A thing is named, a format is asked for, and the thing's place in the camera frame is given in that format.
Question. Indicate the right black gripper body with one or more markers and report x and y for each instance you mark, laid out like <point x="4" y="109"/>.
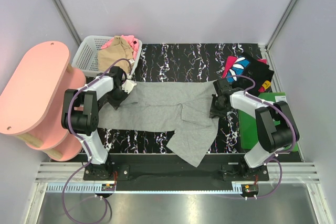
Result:
<point x="217" y="109"/>

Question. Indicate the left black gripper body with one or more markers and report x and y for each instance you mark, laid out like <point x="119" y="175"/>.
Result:
<point x="116" y="96"/>

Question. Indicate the grey t shirt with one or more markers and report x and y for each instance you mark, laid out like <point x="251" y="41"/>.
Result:
<point x="180" y="107"/>

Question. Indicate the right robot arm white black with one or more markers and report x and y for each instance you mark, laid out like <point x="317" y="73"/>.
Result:
<point x="276" y="128"/>

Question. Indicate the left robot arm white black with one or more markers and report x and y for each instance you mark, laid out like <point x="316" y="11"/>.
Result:
<point x="80" y="111"/>

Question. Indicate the green folding board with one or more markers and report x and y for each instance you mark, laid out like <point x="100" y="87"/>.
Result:
<point x="248" y="127"/>

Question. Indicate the black printed folded t shirt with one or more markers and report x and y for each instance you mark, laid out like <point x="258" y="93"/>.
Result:
<point x="257" y="70"/>

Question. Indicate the white plastic laundry basket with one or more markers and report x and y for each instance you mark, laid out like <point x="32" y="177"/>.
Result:
<point x="86" y="57"/>

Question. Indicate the beige t shirt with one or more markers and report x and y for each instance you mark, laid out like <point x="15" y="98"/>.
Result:
<point x="116" y="48"/>

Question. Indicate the pink t shirt in basket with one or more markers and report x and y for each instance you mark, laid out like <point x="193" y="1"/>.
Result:
<point x="130" y="39"/>

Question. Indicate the pink oval tiered shelf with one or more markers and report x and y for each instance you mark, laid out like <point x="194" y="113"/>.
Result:
<point x="32" y="101"/>

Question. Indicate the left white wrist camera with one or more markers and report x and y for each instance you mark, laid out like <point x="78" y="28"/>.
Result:
<point x="128" y="86"/>

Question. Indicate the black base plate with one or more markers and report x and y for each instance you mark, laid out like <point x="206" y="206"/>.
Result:
<point x="170" y="186"/>

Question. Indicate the aluminium front rail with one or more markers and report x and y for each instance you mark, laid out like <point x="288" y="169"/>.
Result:
<point x="289" y="173"/>

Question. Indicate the left aluminium frame post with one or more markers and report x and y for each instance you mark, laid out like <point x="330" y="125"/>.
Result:
<point x="67" y="20"/>

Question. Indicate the aluminium frame post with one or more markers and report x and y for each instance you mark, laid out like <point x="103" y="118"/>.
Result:
<point x="289" y="9"/>
<point x="67" y="20"/>

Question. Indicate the right aluminium frame post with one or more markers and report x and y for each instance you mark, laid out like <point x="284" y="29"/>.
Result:
<point x="289" y="9"/>

